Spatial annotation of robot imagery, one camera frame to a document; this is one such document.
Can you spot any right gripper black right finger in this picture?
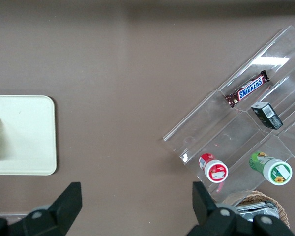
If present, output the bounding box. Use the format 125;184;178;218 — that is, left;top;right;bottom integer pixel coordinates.
185;181;295;236

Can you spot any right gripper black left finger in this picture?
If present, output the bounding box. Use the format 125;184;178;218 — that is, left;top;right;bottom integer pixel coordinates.
0;181;83;236

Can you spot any oval light wicker basket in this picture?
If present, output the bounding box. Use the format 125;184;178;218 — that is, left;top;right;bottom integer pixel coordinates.
222;190;291;230

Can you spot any cream rectangular tray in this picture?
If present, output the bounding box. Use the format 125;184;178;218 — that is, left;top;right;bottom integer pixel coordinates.
0;95;58;177

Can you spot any silver foil container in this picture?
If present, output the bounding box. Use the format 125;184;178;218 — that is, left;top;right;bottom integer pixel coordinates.
235;200;280;222

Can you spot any red bottle with white cap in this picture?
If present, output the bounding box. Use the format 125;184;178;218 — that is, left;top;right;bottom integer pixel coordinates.
198;152;229;183

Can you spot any green bottle with white cap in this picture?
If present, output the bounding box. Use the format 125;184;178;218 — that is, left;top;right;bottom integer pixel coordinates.
248;150;294;185

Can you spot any clear acrylic tiered stand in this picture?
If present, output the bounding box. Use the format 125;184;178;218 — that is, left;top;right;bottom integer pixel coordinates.
162;25;295;210

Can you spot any small black box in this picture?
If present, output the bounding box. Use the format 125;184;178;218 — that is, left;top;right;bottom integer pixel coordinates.
250;101;284;130

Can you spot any Snickers chocolate bar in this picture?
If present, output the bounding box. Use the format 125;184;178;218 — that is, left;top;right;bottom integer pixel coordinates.
224;69;271;109

